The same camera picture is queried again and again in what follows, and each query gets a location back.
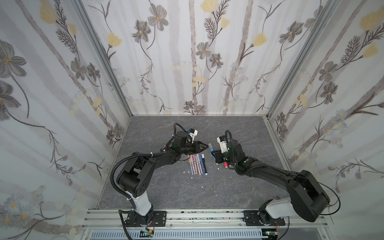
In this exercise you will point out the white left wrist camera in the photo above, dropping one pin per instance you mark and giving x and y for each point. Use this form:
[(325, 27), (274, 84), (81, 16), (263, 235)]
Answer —
[(192, 133)]

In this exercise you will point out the small circuit board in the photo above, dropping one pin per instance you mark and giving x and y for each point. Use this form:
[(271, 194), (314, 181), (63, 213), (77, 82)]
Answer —
[(146, 234)]

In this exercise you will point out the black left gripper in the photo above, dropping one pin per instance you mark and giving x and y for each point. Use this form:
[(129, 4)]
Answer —
[(197, 147)]

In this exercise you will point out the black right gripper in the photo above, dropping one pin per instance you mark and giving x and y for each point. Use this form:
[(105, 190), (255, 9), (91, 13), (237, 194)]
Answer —
[(221, 156)]

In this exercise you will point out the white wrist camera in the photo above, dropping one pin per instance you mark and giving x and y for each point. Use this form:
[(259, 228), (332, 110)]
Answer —
[(222, 140), (192, 133)]

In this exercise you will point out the white cable duct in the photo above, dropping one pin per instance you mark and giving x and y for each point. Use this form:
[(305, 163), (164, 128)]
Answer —
[(202, 234)]

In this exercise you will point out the purple pastel pen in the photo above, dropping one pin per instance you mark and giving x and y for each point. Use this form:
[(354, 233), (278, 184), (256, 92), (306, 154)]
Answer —
[(194, 165)]

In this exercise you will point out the pink pastel pen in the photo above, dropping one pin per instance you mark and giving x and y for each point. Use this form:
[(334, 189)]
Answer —
[(193, 164)]

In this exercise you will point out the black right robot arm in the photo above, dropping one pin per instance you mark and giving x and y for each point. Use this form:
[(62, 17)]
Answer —
[(307, 196)]

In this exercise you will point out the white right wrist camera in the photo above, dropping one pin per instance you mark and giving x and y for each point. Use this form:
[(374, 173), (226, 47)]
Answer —
[(222, 140)]

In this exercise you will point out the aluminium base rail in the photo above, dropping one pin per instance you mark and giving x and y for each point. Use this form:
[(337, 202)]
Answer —
[(107, 224)]

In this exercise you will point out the black white marker pen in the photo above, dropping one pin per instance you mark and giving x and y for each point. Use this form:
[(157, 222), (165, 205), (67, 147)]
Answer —
[(204, 164)]

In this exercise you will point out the green pastel pen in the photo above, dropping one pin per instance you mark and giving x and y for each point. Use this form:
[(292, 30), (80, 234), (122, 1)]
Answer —
[(197, 165)]

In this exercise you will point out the dark blue marker pen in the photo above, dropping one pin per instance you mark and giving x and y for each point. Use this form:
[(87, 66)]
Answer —
[(201, 164)]

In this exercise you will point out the yellow pastel pen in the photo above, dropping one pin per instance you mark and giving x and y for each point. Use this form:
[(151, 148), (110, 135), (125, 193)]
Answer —
[(191, 165)]

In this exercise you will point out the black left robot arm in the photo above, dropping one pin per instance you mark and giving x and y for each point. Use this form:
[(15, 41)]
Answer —
[(131, 176)]

